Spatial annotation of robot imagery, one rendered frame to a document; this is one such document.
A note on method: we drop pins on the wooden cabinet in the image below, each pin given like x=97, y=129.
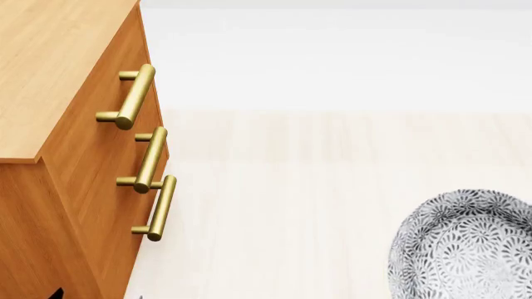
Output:
x=62, y=93

